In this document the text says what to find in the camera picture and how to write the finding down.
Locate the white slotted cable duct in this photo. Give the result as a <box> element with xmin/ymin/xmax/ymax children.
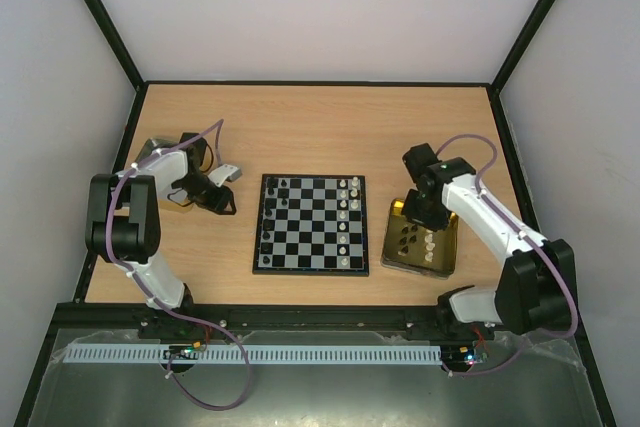
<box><xmin>63</xmin><ymin>344</ymin><xmax>441</xmax><ymax>366</ymax></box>

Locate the black grey chess board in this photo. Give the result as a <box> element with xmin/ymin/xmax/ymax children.
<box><xmin>252</xmin><ymin>173</ymin><xmax>370</xmax><ymax>277</ymax></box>

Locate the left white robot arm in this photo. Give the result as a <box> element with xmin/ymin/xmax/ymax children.
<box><xmin>85</xmin><ymin>133</ymin><xmax>242</xmax><ymax>315</ymax></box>

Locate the gold metal tin tray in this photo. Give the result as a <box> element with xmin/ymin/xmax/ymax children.
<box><xmin>381</xmin><ymin>198</ymin><xmax>458</xmax><ymax>279</ymax></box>

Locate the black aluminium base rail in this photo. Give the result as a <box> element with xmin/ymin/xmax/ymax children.
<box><xmin>137</xmin><ymin>302</ymin><xmax>496</xmax><ymax>343</ymax></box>

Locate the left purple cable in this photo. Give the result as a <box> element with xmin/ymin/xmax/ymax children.
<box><xmin>105</xmin><ymin>119</ymin><xmax>253</xmax><ymax>411</ymax></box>

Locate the silver tin lid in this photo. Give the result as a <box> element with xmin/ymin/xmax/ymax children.
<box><xmin>132</xmin><ymin>138</ymin><xmax>191</xmax><ymax>210</ymax></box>

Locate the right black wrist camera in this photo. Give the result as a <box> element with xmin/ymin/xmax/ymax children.
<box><xmin>402</xmin><ymin>143</ymin><xmax>439</xmax><ymax>190</ymax></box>

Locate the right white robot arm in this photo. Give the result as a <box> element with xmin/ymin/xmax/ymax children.
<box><xmin>402</xmin><ymin>145</ymin><xmax>579</xmax><ymax>339</ymax></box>

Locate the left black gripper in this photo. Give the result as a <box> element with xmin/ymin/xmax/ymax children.
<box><xmin>176</xmin><ymin>173</ymin><xmax>234</xmax><ymax>215</ymax></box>

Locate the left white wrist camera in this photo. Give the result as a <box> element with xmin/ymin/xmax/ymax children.
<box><xmin>207</xmin><ymin>164</ymin><xmax>242</xmax><ymax>187</ymax></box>

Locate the black enclosure frame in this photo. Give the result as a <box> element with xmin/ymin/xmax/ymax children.
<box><xmin>12</xmin><ymin>0</ymin><xmax>619</xmax><ymax>427</ymax></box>

